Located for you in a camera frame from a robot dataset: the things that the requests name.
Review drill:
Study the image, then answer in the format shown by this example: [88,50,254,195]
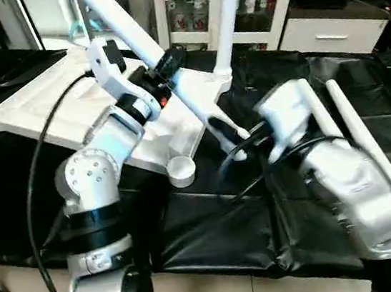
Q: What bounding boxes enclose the white plastic table leg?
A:
[74,0,253,180]
[295,72,349,148]
[325,71,391,218]
[204,0,256,81]

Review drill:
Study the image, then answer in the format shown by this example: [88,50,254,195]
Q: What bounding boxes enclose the white glass-door cabinet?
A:
[153,0,311,65]

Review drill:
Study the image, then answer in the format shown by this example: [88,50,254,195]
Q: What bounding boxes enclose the white plastic table top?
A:
[0,25,248,213]

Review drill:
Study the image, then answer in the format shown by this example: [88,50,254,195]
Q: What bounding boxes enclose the black work mat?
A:
[0,0,391,292]

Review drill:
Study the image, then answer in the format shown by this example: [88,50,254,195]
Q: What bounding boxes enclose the white drawer unit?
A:
[274,4,391,66]

